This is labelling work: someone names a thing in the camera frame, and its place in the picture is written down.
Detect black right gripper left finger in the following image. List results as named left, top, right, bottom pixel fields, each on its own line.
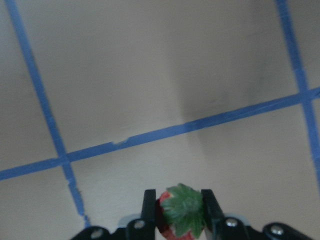
left=140, top=189, right=156, bottom=231

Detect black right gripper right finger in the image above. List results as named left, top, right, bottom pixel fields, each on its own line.
left=201, top=189, right=225, bottom=233

